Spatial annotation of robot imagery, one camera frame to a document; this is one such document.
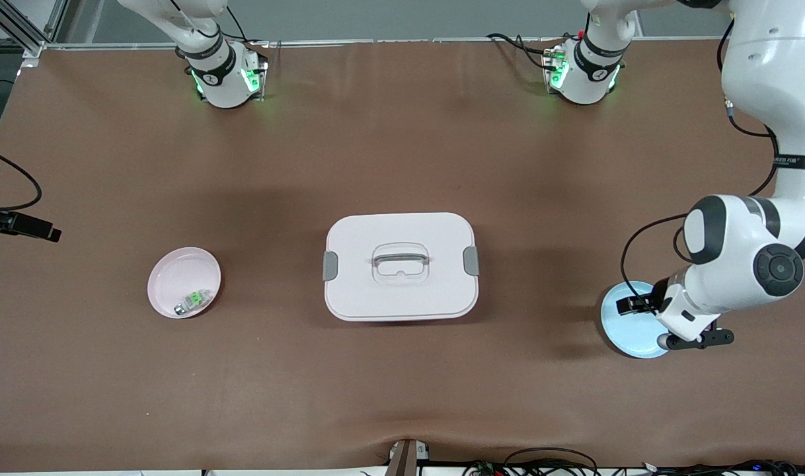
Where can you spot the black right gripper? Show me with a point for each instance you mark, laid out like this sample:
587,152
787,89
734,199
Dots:
6,222

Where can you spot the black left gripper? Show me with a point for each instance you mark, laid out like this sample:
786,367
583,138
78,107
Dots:
654,295

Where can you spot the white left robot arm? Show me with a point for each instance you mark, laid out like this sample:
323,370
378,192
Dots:
766,73

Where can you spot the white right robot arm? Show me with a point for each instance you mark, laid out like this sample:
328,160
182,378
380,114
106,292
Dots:
221,79

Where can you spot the light blue round plate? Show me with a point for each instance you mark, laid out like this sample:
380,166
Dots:
630,334

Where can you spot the pink round plate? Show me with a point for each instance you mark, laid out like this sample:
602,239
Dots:
181,277

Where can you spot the white lidded box, grey latches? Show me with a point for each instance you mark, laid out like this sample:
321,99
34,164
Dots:
402,291

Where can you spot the brown table mat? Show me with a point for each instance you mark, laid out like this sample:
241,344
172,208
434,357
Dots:
402,383

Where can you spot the green switch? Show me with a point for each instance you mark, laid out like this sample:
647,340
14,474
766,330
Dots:
192,301

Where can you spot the aluminium frame post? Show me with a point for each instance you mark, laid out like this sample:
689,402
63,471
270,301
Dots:
26,30

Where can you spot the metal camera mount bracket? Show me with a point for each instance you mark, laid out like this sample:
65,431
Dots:
406,457

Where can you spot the metal table edge rail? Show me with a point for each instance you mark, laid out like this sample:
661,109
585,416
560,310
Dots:
409,41

